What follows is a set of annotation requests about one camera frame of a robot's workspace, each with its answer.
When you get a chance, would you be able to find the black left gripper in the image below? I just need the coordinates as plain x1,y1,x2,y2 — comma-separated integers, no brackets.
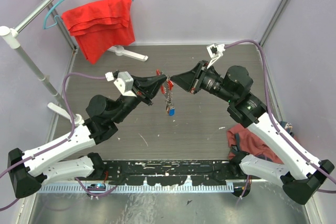
112,74,167,124

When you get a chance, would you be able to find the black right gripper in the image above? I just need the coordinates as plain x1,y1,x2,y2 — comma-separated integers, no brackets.
170,60,236,104

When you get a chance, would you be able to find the metal key organizer red handle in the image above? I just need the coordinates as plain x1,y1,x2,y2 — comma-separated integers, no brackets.
155,69,175,111

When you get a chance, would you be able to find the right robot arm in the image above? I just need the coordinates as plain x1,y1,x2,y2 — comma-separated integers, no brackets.
171,60,334,205

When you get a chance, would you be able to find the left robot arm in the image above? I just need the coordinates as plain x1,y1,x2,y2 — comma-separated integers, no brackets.
5,71,167,199

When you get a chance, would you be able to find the blue key tag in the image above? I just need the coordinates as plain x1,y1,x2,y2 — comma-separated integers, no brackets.
168,108,175,116

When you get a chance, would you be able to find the red cloth on hanger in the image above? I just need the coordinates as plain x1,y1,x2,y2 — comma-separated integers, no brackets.
61,0,135,65

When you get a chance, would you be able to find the crumpled maroon shirt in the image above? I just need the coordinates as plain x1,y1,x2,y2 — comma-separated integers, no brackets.
226,124,283,164

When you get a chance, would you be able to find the white clothes rack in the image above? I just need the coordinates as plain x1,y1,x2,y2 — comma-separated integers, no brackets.
0,0,149,130

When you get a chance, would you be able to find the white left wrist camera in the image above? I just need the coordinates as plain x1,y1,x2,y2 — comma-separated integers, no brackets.
105,71,137,97

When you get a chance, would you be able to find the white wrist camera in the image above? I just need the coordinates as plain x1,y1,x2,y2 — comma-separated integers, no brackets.
105,71,137,97
206,43,225,69

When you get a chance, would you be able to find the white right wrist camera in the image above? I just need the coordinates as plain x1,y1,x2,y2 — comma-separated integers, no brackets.
206,43,225,69

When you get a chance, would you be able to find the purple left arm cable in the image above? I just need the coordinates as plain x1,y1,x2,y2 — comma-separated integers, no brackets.
0,73,108,211

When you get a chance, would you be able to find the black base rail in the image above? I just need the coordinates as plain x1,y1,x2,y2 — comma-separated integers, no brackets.
80,160,247,186

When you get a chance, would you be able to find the slotted cable duct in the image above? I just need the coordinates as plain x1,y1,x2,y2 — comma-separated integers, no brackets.
38,183,234,194

